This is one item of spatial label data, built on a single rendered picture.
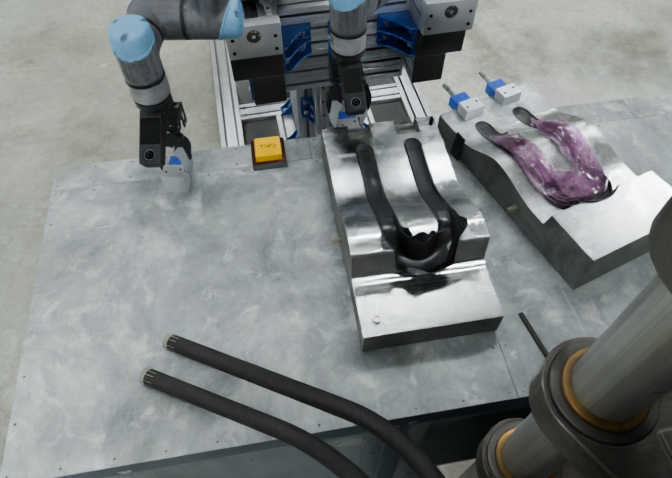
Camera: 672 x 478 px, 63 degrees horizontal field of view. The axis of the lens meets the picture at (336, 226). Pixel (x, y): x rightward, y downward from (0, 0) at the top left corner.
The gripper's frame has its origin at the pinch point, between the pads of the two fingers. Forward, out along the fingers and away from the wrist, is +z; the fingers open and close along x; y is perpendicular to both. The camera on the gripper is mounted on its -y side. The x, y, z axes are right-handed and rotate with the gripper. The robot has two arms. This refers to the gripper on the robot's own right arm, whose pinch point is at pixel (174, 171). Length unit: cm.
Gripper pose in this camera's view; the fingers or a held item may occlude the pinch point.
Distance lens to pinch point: 127.9
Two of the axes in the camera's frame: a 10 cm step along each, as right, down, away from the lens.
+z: 0.1, 5.9, 8.1
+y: 0.2, -8.1, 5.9
